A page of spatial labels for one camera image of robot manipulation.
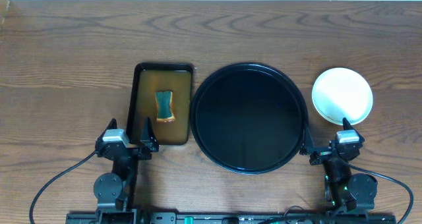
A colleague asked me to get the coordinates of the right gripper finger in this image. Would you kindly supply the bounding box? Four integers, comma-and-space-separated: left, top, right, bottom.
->
342, 117, 354, 130
299, 125, 315, 154

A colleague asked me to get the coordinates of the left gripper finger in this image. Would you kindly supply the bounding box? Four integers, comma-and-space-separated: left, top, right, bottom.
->
96, 118, 117, 145
140, 117, 159, 152

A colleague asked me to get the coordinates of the light blue plate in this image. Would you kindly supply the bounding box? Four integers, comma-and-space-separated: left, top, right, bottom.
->
311, 67, 374, 125

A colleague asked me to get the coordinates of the green and orange sponge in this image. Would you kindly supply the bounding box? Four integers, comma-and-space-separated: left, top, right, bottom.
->
155, 91, 175, 123

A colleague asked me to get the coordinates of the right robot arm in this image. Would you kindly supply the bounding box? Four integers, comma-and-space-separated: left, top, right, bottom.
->
299, 118, 378, 216

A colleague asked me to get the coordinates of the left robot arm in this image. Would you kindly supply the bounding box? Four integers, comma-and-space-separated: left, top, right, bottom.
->
94, 118, 159, 223

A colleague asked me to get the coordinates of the black rectangular water tray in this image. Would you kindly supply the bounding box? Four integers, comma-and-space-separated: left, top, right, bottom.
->
126, 62, 193, 145

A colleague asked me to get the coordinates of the round black serving tray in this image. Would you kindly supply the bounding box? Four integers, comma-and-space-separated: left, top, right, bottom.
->
190, 63, 309, 175

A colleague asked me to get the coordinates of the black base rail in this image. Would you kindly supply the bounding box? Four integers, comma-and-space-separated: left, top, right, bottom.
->
65, 212, 396, 224

